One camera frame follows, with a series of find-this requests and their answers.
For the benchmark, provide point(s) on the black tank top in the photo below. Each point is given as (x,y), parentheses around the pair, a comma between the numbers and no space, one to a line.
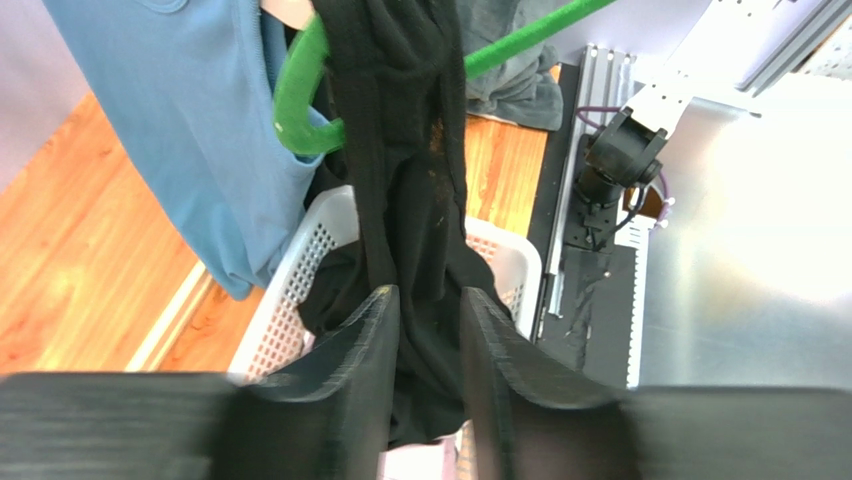
(398,81)

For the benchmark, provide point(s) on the grey fleece blanket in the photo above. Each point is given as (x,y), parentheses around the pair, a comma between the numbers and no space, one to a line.
(522,90)

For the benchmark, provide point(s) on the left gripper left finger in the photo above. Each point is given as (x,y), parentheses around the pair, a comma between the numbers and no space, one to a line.
(324,416)

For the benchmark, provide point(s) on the blue tank top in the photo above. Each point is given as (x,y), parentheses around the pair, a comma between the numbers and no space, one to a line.
(188,88)

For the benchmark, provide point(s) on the white plastic basket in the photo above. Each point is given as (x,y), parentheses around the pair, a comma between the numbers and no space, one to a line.
(275,335)

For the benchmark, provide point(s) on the green plastic hanger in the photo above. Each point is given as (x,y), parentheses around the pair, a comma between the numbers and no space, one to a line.
(301,75)

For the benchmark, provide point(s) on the beige wooden hanger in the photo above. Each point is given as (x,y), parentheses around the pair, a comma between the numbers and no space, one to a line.
(295,14)

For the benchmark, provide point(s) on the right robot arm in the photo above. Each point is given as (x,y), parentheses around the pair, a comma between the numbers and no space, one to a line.
(621,156)

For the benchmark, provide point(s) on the mauve tank top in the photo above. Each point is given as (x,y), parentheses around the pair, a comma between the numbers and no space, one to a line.
(435,461)

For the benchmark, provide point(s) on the wooden clothes rack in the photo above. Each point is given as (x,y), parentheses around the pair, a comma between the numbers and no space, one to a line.
(172,321)

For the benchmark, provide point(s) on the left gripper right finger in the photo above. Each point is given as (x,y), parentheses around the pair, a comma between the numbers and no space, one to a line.
(535,418)

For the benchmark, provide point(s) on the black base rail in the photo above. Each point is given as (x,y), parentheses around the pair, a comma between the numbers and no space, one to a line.
(591,303)

